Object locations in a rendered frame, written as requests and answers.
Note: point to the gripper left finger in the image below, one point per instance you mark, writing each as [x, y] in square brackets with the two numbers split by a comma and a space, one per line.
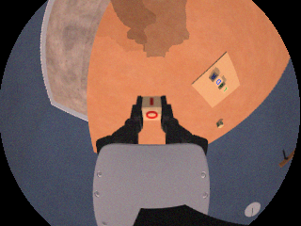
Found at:
[126, 133]

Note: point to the light orange flat mat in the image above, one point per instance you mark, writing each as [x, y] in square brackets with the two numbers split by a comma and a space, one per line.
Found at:
[208, 90]

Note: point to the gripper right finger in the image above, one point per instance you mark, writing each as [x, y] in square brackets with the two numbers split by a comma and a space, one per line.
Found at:
[175, 133]

